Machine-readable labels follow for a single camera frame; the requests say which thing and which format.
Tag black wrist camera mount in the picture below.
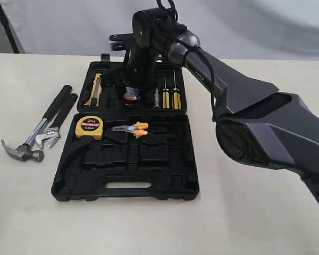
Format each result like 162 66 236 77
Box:
108 33 135 52

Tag yellow tape measure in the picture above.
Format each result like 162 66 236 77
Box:
75 116 104 140

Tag electrical tape roll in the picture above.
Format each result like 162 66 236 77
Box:
123 87 141 101

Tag black metal stand pole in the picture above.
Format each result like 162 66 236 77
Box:
0 4 20 54

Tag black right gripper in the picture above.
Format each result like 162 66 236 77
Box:
123 8 160 90

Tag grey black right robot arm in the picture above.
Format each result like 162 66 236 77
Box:
124 5 319 204

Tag clear tester screwdriver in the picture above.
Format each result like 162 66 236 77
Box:
154 88 160 108

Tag black plastic tool case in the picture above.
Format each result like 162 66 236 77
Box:
51 54 199 201

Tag orange handled pliers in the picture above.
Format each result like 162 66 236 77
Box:
111 121 166 139

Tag yellow black screwdriver left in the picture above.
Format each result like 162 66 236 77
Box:
162 77 170 109

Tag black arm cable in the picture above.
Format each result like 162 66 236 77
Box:
156 0 221 107

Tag claw hammer black handle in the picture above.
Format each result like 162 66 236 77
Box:
1 85 72 162

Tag yellow black screwdriver right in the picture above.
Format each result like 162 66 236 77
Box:
172 70 181 110

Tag adjustable wrench black handle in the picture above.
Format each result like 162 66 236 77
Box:
35 93 78 149

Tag orange utility knife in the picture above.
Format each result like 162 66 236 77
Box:
84 73 102 107

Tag yellow black screwdriver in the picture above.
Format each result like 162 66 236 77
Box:
172 70 181 110
162 77 170 109

